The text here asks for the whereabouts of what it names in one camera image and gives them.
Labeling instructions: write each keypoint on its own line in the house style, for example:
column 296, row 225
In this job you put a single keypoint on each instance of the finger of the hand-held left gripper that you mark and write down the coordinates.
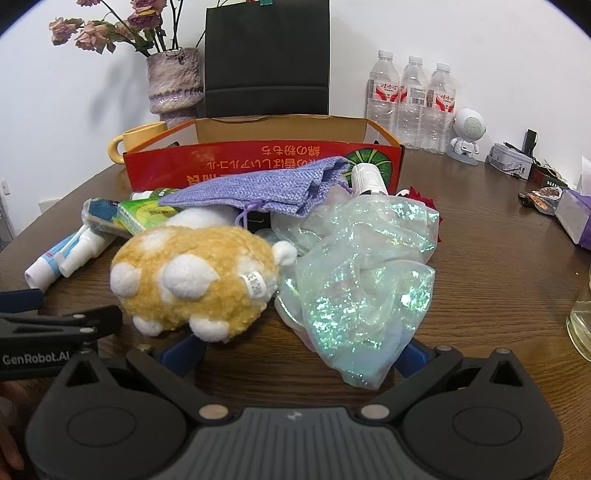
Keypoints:
column 92, row 321
column 21, row 301

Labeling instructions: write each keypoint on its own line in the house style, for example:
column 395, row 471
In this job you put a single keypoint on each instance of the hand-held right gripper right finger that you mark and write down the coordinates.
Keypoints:
column 414, row 359

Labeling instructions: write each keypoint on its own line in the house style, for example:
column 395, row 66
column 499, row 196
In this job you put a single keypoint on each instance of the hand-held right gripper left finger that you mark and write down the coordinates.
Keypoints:
column 184, row 357

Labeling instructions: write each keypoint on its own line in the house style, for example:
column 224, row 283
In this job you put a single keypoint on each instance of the blue white toothpaste tube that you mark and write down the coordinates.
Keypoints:
column 44, row 265

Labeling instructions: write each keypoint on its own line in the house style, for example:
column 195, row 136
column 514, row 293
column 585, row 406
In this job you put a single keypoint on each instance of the iridescent organza bag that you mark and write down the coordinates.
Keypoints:
column 360, row 286

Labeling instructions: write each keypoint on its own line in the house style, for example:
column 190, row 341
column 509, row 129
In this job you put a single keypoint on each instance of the yellow white plush toy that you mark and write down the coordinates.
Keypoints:
column 207, row 263

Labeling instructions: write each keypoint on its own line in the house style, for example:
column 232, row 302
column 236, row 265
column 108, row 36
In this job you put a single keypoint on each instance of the blue green plastic packet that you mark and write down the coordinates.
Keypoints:
column 99, row 210

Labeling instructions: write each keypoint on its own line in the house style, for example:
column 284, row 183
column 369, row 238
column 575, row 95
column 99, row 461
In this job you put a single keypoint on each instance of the green spray bottle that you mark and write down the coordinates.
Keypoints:
column 161, row 193

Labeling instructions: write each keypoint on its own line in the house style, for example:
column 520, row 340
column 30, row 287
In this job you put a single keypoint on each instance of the purple cloth pouch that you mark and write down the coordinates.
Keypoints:
column 258, row 189

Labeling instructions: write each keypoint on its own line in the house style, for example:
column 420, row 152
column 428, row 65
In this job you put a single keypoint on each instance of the white pump bottle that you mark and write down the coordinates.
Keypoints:
column 367, row 177

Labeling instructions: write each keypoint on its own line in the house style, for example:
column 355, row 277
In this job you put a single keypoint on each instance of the red orange cardboard box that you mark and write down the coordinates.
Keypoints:
column 207, row 161

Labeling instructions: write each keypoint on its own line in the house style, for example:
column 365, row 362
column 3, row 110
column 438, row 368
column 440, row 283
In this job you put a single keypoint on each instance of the person's left hand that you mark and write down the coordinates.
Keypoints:
column 9, row 443

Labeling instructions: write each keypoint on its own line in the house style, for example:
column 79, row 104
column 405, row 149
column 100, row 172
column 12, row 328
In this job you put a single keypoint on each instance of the white fluffy item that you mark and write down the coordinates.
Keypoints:
column 203, row 216

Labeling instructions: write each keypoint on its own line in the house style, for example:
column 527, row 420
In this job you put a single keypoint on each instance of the red fabric rose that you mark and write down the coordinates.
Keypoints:
column 420, row 196

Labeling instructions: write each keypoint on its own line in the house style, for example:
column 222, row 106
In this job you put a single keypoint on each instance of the clear glass vessel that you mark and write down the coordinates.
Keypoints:
column 581, row 323

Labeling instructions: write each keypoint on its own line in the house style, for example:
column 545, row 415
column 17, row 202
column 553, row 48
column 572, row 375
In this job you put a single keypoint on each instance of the yellow mug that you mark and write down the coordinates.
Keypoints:
column 138, row 136

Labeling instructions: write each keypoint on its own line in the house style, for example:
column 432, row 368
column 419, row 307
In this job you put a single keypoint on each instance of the brown snack packet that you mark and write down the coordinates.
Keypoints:
column 540, row 201

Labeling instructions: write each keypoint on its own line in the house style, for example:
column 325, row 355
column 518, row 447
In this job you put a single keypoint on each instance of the purple tissue box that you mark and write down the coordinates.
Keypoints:
column 575, row 212

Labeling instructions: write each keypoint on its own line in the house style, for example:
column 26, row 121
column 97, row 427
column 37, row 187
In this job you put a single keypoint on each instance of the grey tin box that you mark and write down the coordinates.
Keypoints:
column 510, row 159

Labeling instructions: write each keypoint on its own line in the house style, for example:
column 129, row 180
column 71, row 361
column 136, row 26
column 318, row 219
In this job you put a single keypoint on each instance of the dark flat box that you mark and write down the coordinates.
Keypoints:
column 549, row 177

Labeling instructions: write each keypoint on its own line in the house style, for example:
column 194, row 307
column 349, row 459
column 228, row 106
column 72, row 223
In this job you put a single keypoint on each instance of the white robot speaker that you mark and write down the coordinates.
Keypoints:
column 467, row 127

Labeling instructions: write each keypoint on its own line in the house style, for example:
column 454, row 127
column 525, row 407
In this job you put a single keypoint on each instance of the black upright device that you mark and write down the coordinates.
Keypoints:
column 531, row 141

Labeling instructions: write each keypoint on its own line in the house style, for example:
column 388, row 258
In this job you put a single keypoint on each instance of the clear water bottle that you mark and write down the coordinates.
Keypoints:
column 413, row 106
column 441, row 110

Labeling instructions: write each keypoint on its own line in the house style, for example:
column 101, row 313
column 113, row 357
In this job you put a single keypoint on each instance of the purple textured vase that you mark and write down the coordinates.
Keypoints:
column 175, row 83

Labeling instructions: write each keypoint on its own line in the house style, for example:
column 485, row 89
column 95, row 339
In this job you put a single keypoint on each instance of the pack of water bottles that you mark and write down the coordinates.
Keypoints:
column 382, row 97

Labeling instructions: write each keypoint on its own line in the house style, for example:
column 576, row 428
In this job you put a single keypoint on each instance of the dried pink flowers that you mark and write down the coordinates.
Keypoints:
column 90, row 39

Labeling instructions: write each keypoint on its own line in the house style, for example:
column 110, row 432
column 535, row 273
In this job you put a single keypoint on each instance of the black paper bag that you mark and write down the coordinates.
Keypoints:
column 268, row 55

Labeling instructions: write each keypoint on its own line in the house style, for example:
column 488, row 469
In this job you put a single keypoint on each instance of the teal binder clip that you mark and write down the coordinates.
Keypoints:
column 258, row 2

